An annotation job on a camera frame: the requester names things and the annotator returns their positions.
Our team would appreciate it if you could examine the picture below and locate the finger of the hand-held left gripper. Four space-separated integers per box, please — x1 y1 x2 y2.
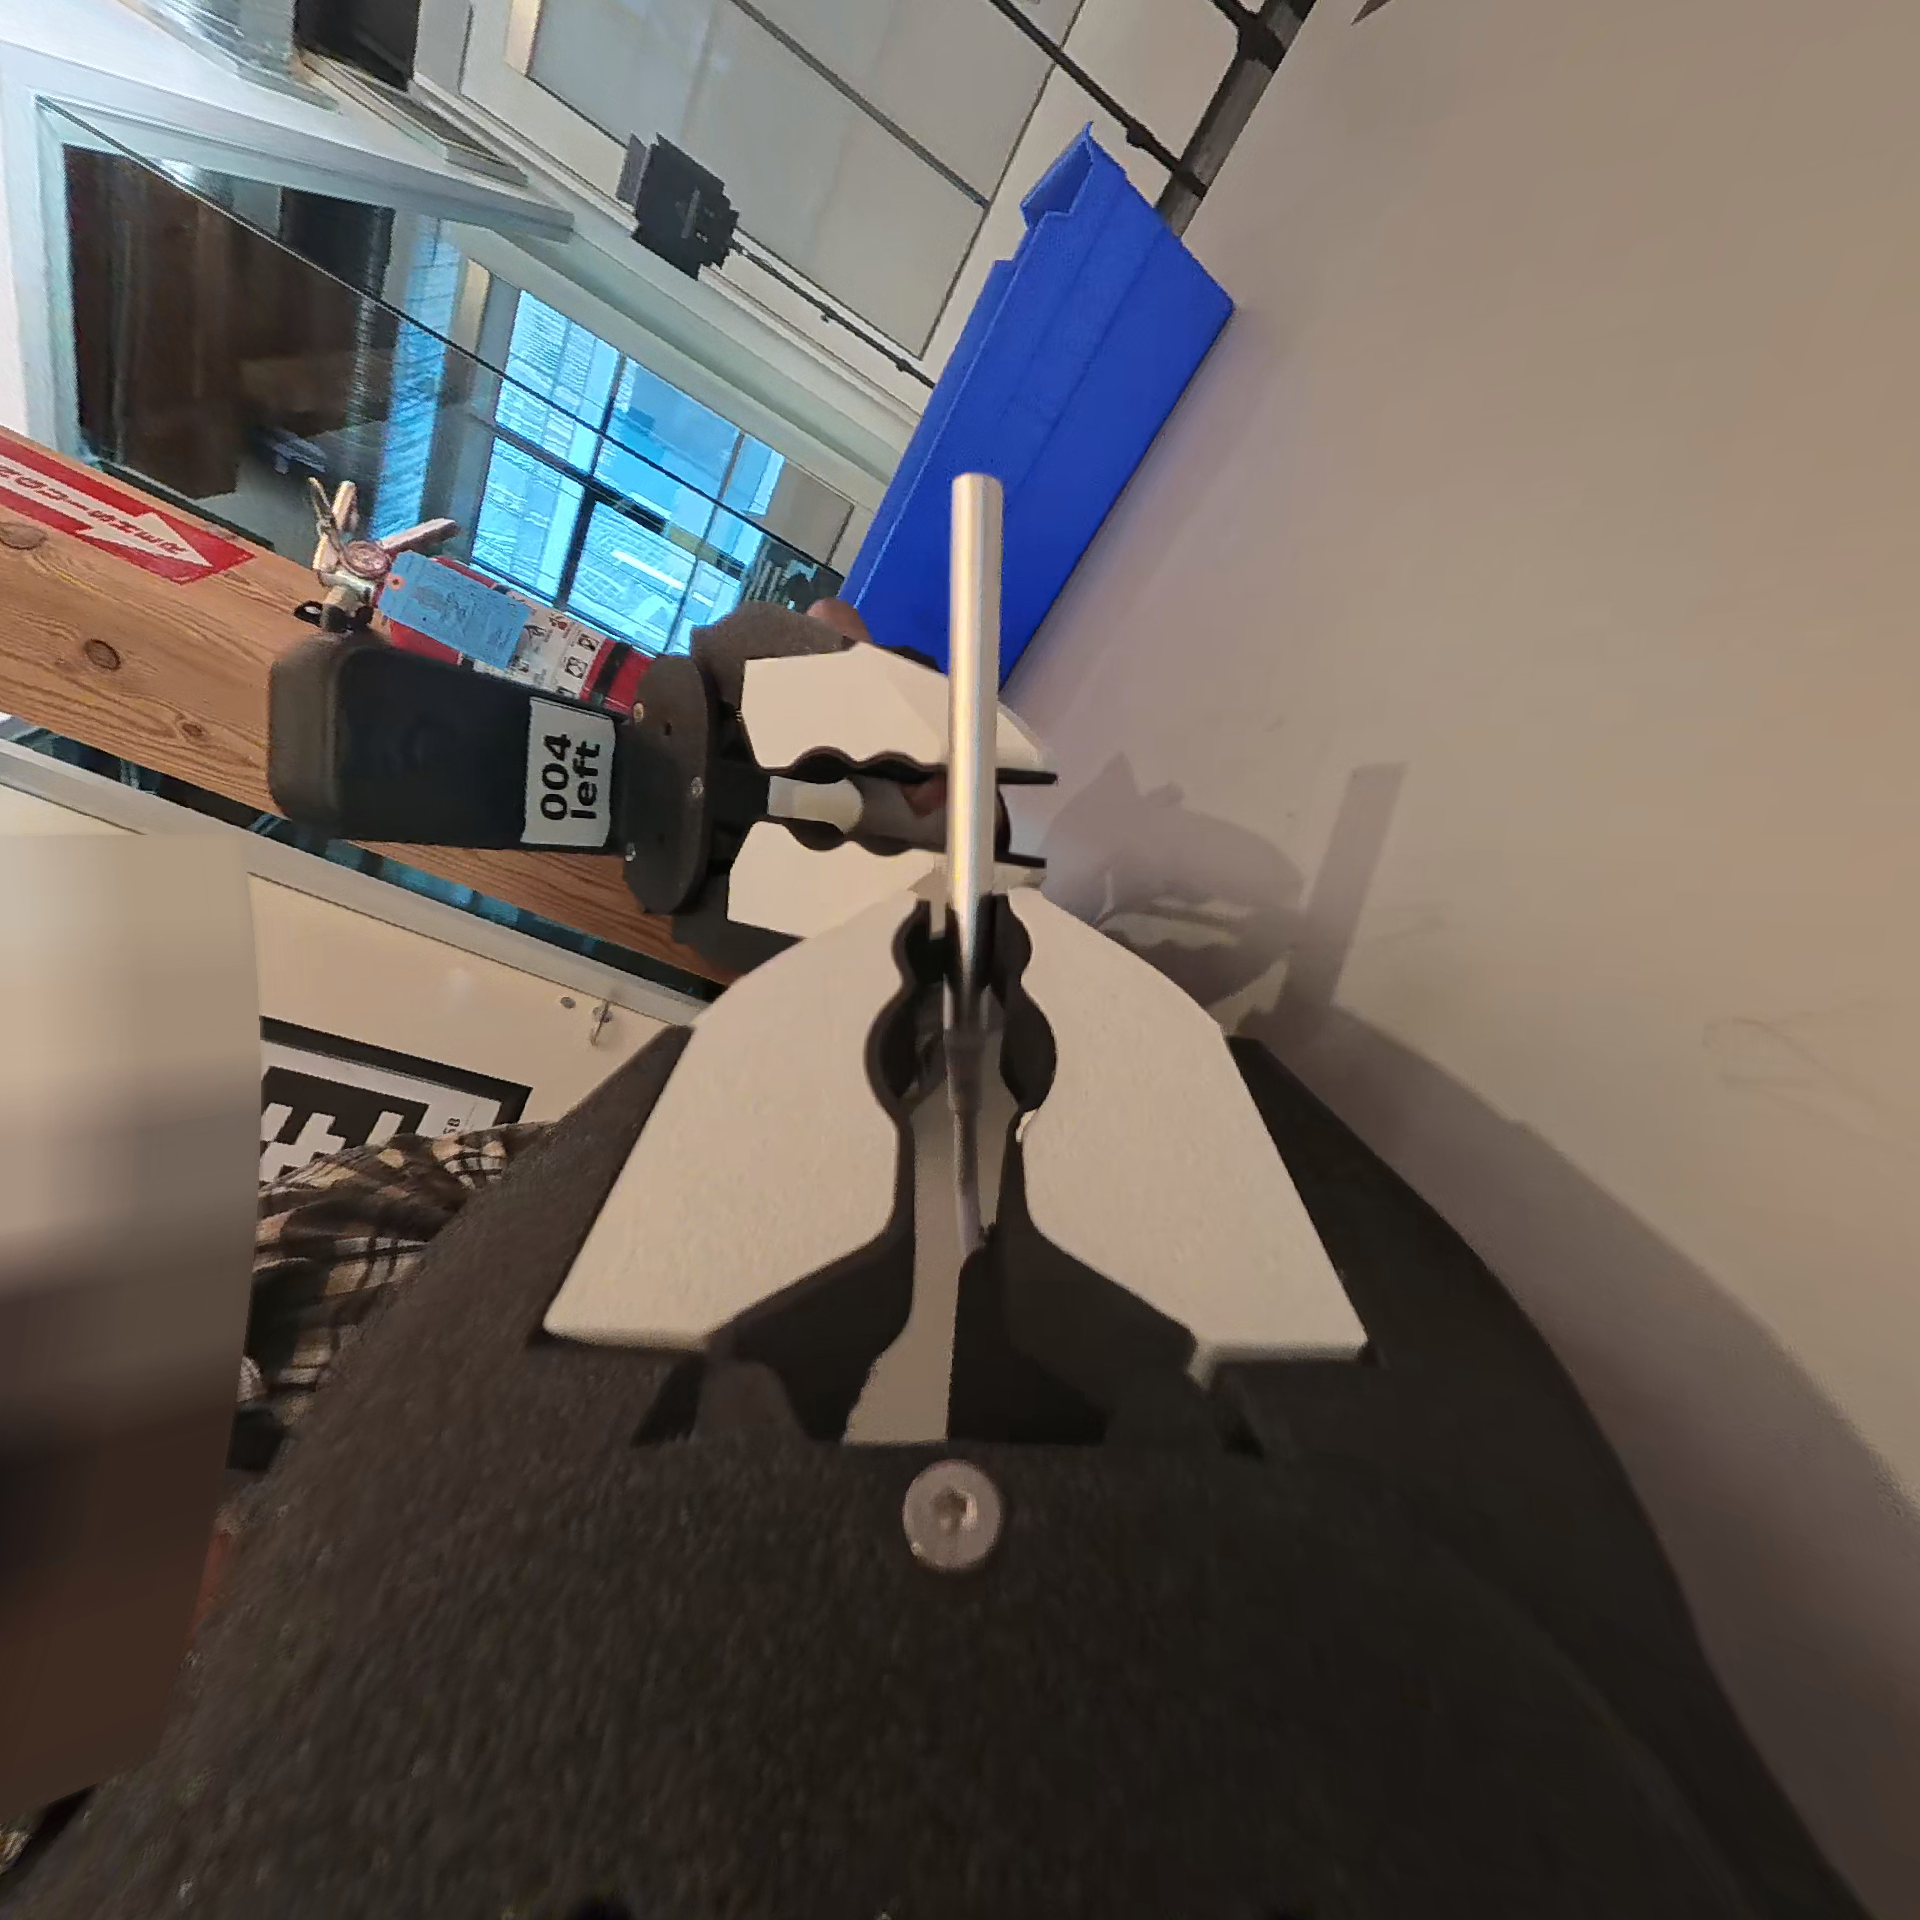
736 642 1052 784
726 800 1040 944

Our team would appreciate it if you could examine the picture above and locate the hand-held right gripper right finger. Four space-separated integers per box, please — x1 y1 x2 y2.
946 883 1368 1453

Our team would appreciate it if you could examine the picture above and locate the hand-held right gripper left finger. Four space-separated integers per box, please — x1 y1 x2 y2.
544 883 954 1445

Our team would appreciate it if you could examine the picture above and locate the silver usb hub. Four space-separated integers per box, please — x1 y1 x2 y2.
936 475 1008 1255

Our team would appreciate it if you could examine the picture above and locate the blue paper tag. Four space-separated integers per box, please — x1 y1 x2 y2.
378 550 531 673

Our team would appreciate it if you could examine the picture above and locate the red fire extinguisher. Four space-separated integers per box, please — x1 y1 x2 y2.
292 475 666 719

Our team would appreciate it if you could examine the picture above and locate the wooden panel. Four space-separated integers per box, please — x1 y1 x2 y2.
0 429 749 986

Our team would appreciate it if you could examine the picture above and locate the window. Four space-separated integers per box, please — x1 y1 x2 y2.
361 284 859 650

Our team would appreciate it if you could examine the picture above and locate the black white marker sheet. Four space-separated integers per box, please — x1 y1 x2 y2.
259 1017 538 1189

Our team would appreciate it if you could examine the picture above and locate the blue plastic storage bin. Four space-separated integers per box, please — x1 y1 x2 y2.
835 117 1238 704

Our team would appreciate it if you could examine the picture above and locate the red white arrow sign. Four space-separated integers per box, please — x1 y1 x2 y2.
0 436 259 591

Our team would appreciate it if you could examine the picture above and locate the black ceiling box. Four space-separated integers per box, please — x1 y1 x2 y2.
615 132 740 280

